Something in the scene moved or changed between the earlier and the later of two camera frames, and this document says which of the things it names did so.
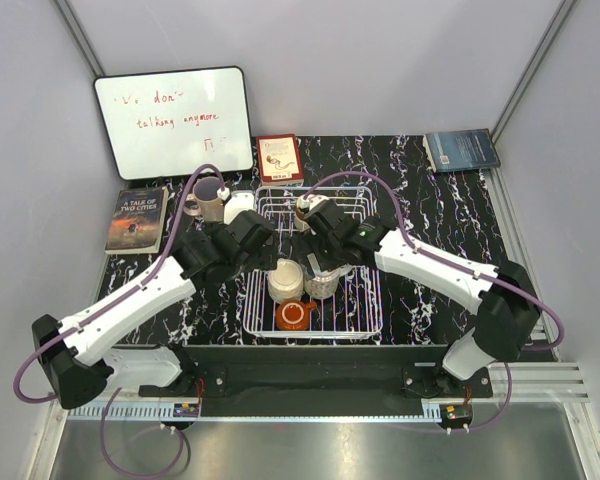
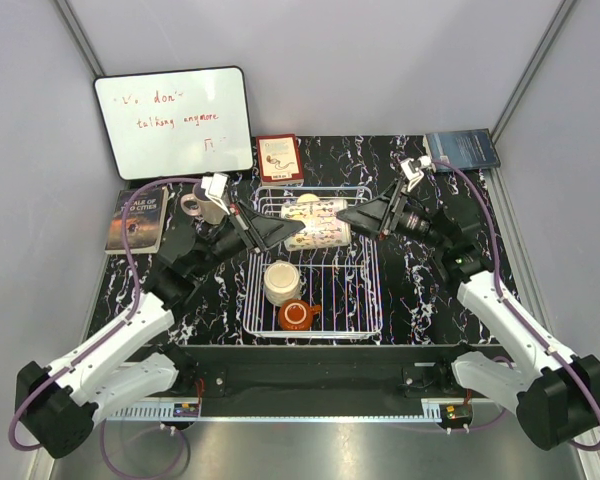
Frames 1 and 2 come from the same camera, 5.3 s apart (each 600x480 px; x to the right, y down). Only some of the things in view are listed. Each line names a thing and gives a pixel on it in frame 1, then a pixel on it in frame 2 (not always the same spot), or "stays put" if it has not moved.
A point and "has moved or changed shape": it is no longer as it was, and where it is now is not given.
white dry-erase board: [161, 124] stays put
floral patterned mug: [324, 285] has moved or changed shape
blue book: [461, 150] stays put
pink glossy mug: [204, 202] stays put
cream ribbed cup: [286, 282] stays put
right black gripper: [313, 242] to [371, 217]
